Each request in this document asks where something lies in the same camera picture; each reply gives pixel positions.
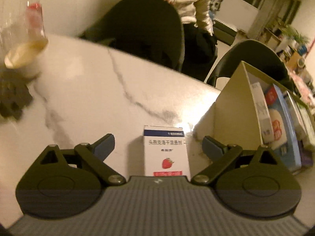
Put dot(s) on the blue medicine box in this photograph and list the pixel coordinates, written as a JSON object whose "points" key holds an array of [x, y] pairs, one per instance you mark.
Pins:
{"points": [[285, 143]]}

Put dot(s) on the dark chair near woman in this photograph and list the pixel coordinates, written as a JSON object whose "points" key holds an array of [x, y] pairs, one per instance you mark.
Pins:
{"points": [[149, 29]]}

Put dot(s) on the small white purple box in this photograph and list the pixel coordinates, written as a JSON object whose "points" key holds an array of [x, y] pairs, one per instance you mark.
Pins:
{"points": [[165, 152]]}

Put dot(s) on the white paper bowl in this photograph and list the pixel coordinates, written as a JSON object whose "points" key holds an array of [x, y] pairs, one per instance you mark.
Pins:
{"points": [[22, 58]]}

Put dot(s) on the potted green plant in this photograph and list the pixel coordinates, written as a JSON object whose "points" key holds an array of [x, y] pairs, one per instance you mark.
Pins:
{"points": [[292, 34]]}

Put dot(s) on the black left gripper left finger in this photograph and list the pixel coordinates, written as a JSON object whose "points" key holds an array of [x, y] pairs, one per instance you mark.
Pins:
{"points": [[62, 183]]}

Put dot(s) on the woman in white jacket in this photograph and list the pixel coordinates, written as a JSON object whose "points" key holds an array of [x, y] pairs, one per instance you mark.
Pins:
{"points": [[199, 41]]}

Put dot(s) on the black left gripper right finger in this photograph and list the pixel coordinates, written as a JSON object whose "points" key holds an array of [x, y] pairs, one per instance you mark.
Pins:
{"points": [[253, 183]]}

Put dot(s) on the large cardboard sorting box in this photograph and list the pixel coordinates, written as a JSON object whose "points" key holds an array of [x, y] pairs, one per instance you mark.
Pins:
{"points": [[235, 119]]}

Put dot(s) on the white bear cough medicine box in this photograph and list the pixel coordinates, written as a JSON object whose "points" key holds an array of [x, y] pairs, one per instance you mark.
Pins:
{"points": [[264, 118]]}

